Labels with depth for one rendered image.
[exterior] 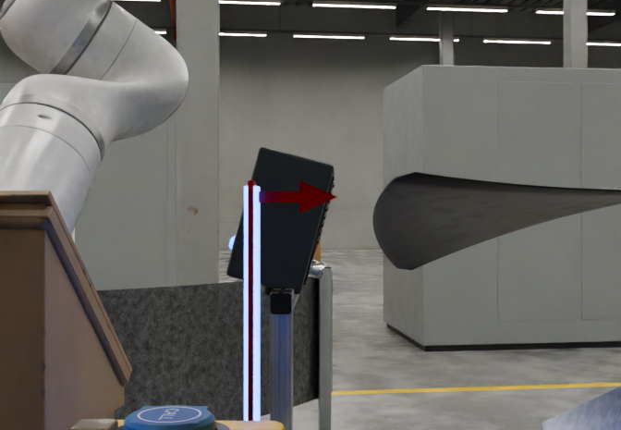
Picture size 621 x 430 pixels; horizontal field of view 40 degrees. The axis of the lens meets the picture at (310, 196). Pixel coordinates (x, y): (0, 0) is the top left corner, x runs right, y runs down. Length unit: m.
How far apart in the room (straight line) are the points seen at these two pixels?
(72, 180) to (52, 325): 0.19
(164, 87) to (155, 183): 5.52
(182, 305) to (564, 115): 5.19
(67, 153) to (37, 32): 0.19
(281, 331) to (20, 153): 0.47
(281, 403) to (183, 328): 1.20
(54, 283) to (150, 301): 1.58
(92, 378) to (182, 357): 1.56
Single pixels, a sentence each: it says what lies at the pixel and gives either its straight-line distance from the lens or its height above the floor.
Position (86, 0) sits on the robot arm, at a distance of 1.03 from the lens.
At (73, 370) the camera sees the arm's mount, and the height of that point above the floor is 1.03.
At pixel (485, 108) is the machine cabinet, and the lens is 6.92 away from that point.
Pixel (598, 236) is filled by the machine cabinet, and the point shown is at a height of 0.90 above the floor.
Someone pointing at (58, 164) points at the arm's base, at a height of 1.21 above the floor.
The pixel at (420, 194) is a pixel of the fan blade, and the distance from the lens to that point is 0.57.
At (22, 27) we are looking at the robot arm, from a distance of 1.03.
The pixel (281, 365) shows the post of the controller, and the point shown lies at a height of 0.96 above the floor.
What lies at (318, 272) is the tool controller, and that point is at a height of 1.07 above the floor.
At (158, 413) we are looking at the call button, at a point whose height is 1.08.
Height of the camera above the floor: 1.18
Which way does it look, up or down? level
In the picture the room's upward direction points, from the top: straight up
